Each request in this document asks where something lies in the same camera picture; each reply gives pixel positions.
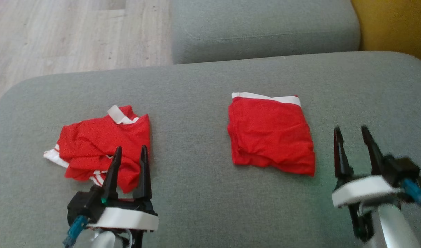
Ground red basketball jersey white sleeves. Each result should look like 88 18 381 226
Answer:
43 105 151 194

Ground grey sofa back cushion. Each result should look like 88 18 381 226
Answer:
171 0 361 65

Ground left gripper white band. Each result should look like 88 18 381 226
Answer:
88 145 159 232

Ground large yellow sofa back cushion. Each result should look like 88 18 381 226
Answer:
350 0 421 68

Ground right black cable blue plug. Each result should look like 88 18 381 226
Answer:
402 178 421 216

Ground left black cable blue plug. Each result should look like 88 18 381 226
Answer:
63 215 88 248

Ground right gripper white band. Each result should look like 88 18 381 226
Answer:
331 125 403 208

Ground red shorts white waistband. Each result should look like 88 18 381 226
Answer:
227 92 316 177

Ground black cable blue plug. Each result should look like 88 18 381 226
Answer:
402 178 421 216
63 215 88 248

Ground large grey sofa seat cushion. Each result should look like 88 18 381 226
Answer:
0 51 421 248

